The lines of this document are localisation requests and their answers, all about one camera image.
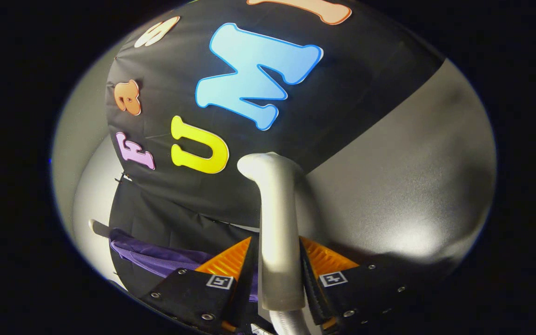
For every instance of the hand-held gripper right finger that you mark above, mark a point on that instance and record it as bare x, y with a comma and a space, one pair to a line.
310, 288

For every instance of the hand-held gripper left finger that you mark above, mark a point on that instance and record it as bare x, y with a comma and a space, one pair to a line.
248, 279

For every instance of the white garment steamer head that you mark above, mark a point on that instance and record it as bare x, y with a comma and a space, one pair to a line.
277, 223

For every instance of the purple jacket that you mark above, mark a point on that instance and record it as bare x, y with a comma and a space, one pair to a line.
156, 258

